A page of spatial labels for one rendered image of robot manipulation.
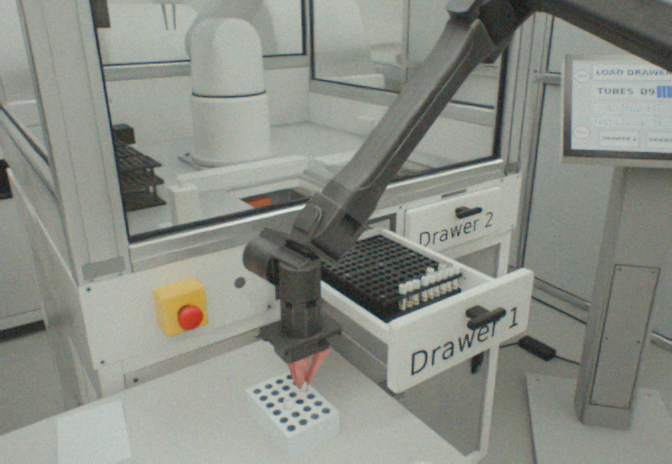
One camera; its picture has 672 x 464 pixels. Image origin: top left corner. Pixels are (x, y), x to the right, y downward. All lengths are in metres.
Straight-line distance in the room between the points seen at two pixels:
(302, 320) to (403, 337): 0.14
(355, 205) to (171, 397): 0.43
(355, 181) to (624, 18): 0.36
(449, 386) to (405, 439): 0.73
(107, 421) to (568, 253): 2.32
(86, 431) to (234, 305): 0.30
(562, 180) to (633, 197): 1.06
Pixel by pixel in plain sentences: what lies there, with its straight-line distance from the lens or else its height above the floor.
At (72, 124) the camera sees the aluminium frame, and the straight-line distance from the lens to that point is 0.84.
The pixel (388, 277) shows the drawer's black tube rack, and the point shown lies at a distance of 0.94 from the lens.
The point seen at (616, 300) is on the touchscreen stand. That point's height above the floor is 0.50.
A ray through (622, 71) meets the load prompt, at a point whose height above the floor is 1.16.
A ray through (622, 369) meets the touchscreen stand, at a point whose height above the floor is 0.27.
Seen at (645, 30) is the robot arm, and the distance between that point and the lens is 0.72.
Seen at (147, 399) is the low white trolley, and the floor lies 0.76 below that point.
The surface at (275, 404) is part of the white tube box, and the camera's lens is 0.83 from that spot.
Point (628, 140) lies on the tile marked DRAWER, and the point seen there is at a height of 1.00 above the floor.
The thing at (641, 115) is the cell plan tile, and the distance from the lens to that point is 1.66.
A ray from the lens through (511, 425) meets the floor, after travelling 2.09.
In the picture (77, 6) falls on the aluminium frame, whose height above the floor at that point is 1.33.
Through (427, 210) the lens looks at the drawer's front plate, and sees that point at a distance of 1.19.
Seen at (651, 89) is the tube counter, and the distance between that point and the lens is 1.70.
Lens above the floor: 1.32
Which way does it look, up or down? 21 degrees down
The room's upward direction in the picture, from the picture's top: 1 degrees counter-clockwise
